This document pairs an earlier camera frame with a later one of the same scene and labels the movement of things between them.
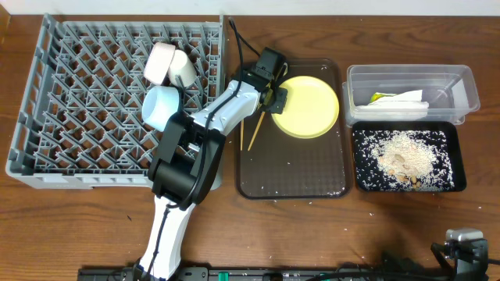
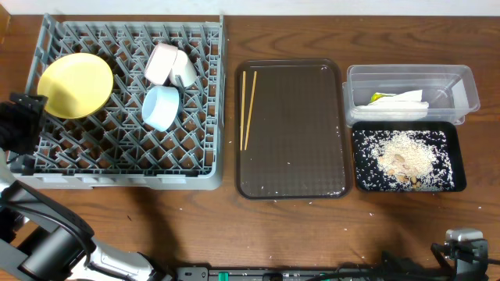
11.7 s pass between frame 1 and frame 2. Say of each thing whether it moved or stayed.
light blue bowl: stayed
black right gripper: stayed
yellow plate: moved
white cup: stayed
